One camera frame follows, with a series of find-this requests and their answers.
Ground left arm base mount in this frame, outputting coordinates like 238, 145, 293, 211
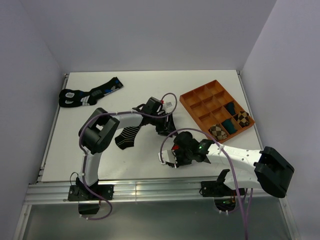
67, 184, 114, 202

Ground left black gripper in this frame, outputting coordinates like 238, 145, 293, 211
149, 112, 178, 138

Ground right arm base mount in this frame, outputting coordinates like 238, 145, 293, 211
199, 180, 237, 198

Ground black white striped sock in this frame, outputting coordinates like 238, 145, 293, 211
114, 126, 141, 150

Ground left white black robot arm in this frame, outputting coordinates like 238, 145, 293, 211
69, 97, 176, 201

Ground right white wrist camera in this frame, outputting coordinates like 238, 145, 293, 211
158, 150, 177, 166

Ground brown argyle rolled sock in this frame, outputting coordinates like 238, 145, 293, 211
236, 111, 250, 128
209, 124, 228, 141

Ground black blue sport sock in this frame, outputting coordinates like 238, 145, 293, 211
58, 77, 124, 108

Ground aluminium frame rail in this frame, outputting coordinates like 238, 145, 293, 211
14, 71, 301, 240

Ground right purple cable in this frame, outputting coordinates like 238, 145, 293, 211
159, 128, 255, 240

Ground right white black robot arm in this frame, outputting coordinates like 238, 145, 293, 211
158, 131, 295, 199

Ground dark teal rolled sock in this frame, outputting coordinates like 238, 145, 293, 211
224, 102, 236, 116

